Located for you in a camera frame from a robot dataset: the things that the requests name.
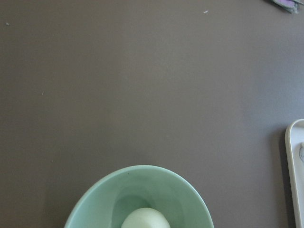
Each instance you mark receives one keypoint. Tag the white steamed bun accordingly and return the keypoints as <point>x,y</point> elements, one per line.
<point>145,218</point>

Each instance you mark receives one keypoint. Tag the light green ceramic bowl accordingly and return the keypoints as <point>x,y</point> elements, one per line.
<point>109,201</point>

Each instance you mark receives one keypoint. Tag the cream rabbit tray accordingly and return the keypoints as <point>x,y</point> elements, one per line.
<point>294,142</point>

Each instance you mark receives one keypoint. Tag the grey folded cloth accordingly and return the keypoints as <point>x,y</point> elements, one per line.
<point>289,5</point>

